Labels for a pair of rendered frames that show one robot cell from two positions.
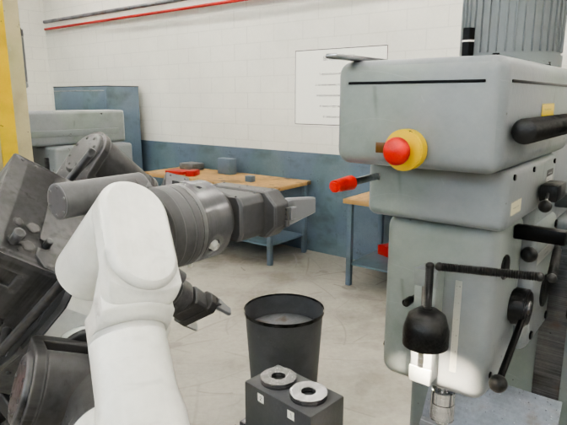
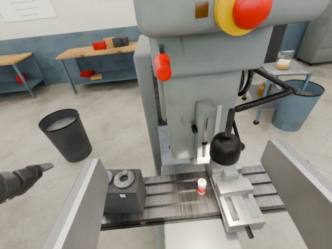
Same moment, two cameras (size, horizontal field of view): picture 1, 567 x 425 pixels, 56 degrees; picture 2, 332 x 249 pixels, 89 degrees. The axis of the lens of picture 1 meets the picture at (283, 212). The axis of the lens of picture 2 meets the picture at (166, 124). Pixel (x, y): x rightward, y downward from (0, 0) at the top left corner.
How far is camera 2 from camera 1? 0.65 m
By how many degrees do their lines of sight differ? 42
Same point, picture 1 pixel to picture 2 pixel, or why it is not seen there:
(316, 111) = (15, 13)
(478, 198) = (250, 47)
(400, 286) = (181, 119)
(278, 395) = (109, 190)
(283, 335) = (66, 130)
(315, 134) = (21, 26)
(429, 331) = (237, 152)
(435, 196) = (215, 54)
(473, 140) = not seen: outside the picture
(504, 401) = not seen: hidden behind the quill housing
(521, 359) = not seen: hidden behind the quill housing
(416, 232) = (189, 83)
